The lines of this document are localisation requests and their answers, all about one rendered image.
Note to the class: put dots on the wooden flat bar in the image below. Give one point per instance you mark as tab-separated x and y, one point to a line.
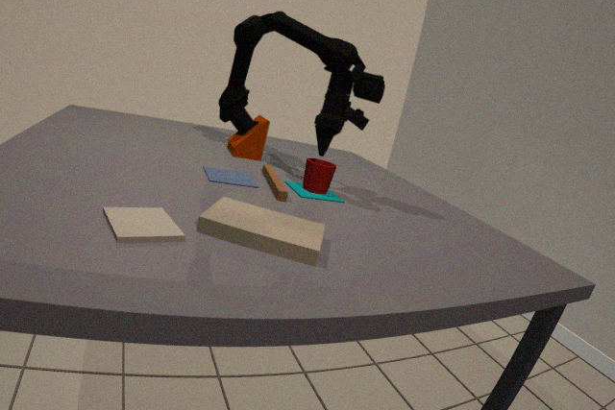
274	183

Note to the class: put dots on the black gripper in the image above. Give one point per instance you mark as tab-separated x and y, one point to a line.
328	123

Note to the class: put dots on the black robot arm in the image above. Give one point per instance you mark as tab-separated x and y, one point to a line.
336	53

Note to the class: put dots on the tan flat square pad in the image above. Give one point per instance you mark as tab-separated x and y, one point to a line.
141	224

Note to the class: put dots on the red cup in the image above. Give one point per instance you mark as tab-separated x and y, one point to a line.
318	175

